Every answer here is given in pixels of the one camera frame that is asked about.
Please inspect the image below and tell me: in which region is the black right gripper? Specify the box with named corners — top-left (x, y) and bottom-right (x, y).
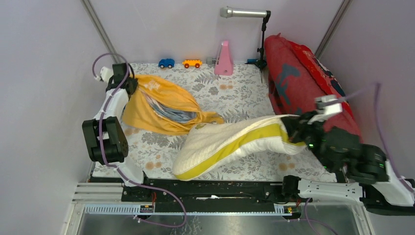
top-left (279, 109), bottom-right (334, 170)

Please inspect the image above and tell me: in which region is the yellow pillowcase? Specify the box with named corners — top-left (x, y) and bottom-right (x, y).
top-left (122, 74), bottom-right (225, 135)

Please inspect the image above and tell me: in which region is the white yellow pillow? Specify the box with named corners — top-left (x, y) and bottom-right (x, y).
top-left (172, 115), bottom-right (306, 181)

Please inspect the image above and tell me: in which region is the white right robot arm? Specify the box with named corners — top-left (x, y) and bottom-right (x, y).
top-left (280, 111), bottom-right (415, 216)

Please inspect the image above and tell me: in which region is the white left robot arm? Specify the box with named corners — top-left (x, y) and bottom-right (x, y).
top-left (82, 64), bottom-right (152, 201)

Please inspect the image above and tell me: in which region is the red patterned pillow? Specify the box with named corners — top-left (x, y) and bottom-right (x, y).
top-left (264, 33), bottom-right (363, 140)

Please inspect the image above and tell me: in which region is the blue toy car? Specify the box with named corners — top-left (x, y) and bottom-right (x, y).
top-left (158, 58), bottom-right (175, 69)

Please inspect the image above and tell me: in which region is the orange toy car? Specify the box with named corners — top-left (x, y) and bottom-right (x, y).
top-left (182, 60), bottom-right (203, 69)

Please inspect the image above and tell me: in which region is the floral bed sheet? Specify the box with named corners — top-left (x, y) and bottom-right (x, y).
top-left (122, 64), bottom-right (336, 182)

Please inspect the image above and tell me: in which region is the pink metronome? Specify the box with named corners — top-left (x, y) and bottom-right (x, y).
top-left (214, 40), bottom-right (234, 76)

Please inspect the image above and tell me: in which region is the silver microphone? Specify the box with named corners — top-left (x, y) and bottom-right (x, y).
top-left (219, 6), bottom-right (271, 18)

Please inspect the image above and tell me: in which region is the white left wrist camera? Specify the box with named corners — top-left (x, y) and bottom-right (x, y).
top-left (95, 67), bottom-right (114, 84)

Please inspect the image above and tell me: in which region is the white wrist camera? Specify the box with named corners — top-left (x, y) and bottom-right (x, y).
top-left (308, 94), bottom-right (343, 124)
top-left (95, 67), bottom-right (114, 84)

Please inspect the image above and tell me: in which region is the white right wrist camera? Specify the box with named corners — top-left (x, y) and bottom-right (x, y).
top-left (308, 94), bottom-right (343, 124)

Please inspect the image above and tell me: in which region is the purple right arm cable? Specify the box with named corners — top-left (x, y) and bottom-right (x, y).
top-left (287, 82), bottom-right (415, 235)

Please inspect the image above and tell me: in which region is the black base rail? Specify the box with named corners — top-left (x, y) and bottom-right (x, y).
top-left (121, 178), bottom-right (306, 213)

